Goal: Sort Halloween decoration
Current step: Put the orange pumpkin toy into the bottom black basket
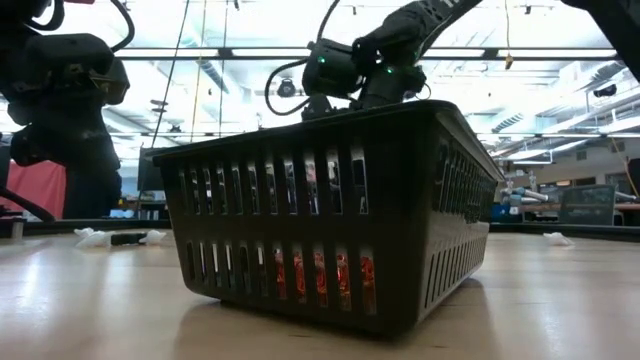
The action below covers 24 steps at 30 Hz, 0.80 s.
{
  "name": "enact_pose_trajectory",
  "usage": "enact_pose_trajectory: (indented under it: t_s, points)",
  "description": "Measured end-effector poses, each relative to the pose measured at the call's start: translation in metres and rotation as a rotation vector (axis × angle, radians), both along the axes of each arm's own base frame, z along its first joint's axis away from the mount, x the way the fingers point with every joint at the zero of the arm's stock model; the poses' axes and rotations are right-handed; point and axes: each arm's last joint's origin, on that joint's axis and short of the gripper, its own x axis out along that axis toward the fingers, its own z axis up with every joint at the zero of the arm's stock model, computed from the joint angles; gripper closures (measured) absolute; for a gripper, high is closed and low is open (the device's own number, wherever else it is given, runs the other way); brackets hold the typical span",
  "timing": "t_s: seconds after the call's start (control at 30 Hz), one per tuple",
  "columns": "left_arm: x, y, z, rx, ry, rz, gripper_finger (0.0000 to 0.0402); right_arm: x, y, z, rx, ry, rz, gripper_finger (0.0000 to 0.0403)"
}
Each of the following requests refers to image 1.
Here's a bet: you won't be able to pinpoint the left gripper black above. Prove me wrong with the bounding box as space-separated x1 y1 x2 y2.
7 94 124 220

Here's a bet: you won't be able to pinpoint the white wrappers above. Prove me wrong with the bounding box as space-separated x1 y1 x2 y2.
74 230 114 250

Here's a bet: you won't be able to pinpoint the black slotted plastic basket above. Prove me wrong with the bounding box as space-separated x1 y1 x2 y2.
152 98 506 339

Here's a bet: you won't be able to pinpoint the red packets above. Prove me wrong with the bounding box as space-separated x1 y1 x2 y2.
273 248 307 304

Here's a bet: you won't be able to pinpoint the red panel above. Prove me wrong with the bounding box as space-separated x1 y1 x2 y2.
0 160 68 221

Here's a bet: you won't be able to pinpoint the black monitor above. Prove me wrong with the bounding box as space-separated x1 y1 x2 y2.
137 147 166 192

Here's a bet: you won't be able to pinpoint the black overhead crossbeam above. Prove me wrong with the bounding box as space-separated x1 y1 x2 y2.
113 46 621 62

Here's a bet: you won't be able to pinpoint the white wrapper far right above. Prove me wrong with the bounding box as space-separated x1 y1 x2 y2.
543 231 576 247

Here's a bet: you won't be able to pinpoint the dark mesh office chair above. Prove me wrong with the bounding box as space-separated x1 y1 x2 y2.
558 183 618 227

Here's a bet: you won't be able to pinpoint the black overhead camera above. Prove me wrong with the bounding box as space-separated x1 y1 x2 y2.
276 77 299 100

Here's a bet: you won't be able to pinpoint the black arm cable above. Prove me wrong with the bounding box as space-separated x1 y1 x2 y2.
316 0 342 44

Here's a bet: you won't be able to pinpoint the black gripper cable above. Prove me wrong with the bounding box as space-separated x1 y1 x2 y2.
263 57 312 117
108 0 136 54

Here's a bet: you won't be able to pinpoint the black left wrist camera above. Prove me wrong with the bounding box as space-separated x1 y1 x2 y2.
22 32 131 107

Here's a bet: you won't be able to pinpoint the yellow hanging cable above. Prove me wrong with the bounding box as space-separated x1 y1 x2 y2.
502 0 516 71

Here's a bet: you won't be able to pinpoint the black aluminium table frame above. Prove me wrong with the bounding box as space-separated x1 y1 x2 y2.
0 218 640 245

